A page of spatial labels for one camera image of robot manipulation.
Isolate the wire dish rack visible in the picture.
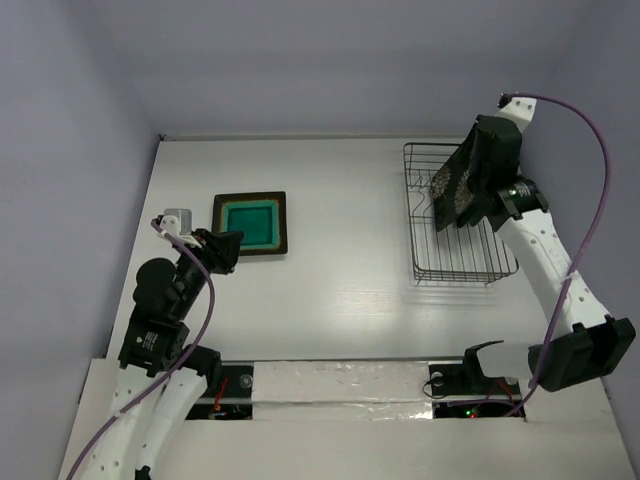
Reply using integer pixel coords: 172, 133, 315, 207
403, 141, 519, 287

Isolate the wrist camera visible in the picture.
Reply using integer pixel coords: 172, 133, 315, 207
495, 94, 537, 133
151, 208, 192, 239

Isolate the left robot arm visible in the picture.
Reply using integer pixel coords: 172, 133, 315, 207
67, 215, 244, 479

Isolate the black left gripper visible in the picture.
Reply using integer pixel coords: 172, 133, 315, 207
175, 226, 244, 316

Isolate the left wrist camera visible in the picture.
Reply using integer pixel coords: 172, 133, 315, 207
151, 208, 192, 239

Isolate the teal square plate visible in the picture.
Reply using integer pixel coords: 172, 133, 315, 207
212, 191, 288, 256

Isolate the black floral square plate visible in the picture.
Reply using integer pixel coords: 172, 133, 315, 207
430, 132, 479, 232

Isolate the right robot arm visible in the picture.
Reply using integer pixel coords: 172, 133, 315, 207
460, 116, 636, 392

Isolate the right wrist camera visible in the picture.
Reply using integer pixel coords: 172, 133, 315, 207
495, 94, 537, 133

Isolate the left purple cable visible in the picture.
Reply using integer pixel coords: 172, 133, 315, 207
67, 219, 217, 480

